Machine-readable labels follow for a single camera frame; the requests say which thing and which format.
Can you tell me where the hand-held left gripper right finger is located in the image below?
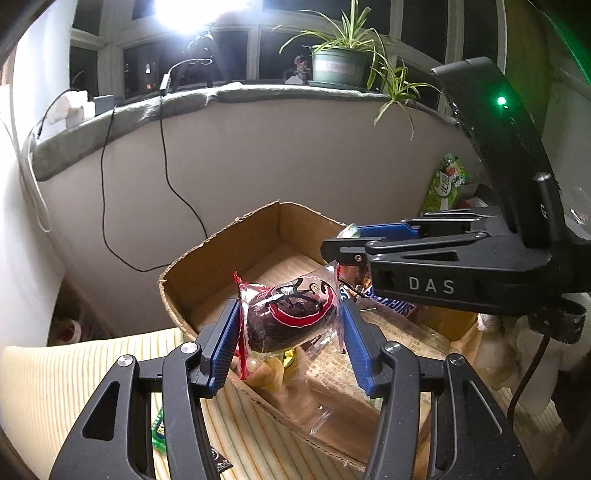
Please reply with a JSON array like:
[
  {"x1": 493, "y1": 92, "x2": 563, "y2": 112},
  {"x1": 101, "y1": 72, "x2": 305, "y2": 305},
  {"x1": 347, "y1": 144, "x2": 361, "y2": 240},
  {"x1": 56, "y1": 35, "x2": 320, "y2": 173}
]
[{"x1": 339, "y1": 299, "x2": 539, "y2": 480}]

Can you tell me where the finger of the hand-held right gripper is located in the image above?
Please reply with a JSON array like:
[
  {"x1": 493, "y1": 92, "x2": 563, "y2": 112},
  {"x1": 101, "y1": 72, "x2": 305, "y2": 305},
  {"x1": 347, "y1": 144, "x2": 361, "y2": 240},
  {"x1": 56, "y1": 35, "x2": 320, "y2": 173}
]
[
  {"x1": 358, "y1": 207, "x2": 502, "y2": 241},
  {"x1": 321, "y1": 232, "x2": 492, "y2": 266}
]

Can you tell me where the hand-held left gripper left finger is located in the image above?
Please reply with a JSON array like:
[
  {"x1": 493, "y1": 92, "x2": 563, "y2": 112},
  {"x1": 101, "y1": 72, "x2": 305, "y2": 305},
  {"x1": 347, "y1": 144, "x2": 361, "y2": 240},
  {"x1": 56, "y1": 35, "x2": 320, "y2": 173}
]
[{"x1": 48, "y1": 298, "x2": 242, "y2": 480}]

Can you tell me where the brown blue candy bar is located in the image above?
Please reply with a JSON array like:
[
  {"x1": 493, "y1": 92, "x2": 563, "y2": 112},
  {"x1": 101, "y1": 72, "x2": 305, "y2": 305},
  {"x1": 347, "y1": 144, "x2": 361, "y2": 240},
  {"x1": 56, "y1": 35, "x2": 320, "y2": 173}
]
[{"x1": 339, "y1": 265, "x2": 426, "y2": 319}]

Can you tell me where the red clear pastry packet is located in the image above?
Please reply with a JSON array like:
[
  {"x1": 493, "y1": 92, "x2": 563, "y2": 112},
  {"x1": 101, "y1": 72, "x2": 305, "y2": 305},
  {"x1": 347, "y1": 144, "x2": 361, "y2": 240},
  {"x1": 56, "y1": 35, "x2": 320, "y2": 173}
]
[{"x1": 233, "y1": 261, "x2": 352, "y2": 381}]

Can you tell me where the cardboard box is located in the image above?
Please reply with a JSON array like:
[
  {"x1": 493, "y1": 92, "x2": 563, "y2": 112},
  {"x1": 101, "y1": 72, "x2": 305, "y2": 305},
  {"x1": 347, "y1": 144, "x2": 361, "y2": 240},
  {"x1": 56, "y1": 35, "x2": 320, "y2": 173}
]
[{"x1": 158, "y1": 200, "x2": 481, "y2": 472}]

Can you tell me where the person's right forearm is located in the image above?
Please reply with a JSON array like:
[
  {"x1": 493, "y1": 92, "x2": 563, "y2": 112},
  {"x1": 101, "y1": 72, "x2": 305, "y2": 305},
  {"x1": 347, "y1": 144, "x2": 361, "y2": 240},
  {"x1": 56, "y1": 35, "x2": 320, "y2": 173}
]
[{"x1": 475, "y1": 314, "x2": 561, "y2": 416}]

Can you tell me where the beige snack packet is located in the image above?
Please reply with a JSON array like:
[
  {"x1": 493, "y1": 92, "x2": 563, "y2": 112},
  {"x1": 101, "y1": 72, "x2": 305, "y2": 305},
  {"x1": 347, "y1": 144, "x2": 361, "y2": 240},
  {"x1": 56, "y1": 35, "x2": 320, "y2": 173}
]
[{"x1": 242, "y1": 357, "x2": 284, "y2": 391}]

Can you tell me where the clear bag of brown bread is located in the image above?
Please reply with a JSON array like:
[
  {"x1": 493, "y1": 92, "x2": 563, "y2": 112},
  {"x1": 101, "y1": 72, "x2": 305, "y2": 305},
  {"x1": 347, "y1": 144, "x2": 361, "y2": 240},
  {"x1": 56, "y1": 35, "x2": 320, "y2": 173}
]
[{"x1": 259, "y1": 295, "x2": 444, "y2": 444}]

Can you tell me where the green carton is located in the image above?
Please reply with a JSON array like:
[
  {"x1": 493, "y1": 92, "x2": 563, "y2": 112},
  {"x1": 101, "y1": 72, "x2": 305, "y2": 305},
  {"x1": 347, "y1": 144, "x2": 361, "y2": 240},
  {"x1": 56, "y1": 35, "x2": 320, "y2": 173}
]
[{"x1": 420, "y1": 154, "x2": 472, "y2": 217}]

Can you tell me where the green snack packet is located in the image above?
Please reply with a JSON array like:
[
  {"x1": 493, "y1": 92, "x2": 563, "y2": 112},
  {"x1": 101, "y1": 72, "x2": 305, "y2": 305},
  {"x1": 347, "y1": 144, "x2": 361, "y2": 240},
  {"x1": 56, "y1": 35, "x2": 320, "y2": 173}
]
[{"x1": 151, "y1": 406, "x2": 169, "y2": 455}]

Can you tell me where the black snack packet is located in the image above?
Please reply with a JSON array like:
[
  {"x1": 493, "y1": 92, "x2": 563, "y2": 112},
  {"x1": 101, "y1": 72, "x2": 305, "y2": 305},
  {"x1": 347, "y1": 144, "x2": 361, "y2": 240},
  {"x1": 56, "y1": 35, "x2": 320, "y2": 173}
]
[{"x1": 209, "y1": 445, "x2": 232, "y2": 480}]

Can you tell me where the green plant pot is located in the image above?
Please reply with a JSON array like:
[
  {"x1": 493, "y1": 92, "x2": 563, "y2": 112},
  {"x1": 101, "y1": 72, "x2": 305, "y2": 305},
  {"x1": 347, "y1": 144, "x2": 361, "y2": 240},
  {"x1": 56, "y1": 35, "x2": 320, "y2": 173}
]
[{"x1": 307, "y1": 47, "x2": 372, "y2": 88}]

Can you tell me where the striped beige cloth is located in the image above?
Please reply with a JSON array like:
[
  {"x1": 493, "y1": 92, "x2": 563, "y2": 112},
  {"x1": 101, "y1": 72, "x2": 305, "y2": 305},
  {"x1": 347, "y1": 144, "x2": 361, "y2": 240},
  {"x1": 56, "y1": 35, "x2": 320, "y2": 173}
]
[{"x1": 0, "y1": 318, "x2": 568, "y2": 480}]

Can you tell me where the spider plant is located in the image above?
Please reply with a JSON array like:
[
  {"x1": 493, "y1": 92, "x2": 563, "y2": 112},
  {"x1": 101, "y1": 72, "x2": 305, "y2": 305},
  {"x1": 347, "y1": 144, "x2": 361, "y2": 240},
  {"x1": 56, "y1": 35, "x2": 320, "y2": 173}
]
[{"x1": 272, "y1": 0, "x2": 444, "y2": 139}]

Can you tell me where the grey windowsill cover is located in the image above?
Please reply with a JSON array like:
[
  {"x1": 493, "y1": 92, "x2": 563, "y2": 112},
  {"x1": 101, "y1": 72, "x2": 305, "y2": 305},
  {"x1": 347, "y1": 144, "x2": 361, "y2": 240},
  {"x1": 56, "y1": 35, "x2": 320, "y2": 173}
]
[{"x1": 34, "y1": 80, "x2": 462, "y2": 181}]

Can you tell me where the white power adapter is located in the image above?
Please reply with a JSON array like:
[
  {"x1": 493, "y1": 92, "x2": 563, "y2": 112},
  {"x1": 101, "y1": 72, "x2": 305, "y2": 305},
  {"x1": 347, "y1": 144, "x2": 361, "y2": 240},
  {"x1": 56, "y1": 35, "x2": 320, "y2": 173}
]
[{"x1": 48, "y1": 90, "x2": 95, "y2": 125}]

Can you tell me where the bright lamp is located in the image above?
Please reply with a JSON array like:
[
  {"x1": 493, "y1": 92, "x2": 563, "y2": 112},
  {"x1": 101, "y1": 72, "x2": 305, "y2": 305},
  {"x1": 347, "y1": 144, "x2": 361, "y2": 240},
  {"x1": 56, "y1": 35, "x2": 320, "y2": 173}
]
[{"x1": 152, "y1": 0, "x2": 222, "y2": 33}]

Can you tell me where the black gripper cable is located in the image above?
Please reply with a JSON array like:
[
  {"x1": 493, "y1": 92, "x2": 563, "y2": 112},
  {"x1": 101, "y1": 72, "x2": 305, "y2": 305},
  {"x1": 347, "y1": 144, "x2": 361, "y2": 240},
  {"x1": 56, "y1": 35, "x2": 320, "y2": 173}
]
[{"x1": 508, "y1": 332, "x2": 552, "y2": 425}]

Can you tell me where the black power cable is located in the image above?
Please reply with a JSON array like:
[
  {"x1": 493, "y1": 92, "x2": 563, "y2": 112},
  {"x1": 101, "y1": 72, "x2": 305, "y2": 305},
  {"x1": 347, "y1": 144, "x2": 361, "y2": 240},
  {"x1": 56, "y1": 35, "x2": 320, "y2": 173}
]
[{"x1": 100, "y1": 111, "x2": 171, "y2": 273}]

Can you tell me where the black cable with plug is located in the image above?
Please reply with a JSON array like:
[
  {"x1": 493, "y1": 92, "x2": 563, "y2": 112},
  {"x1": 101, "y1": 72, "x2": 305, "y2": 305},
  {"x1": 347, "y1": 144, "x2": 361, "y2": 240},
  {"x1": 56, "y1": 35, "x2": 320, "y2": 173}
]
[{"x1": 159, "y1": 58, "x2": 213, "y2": 232}]

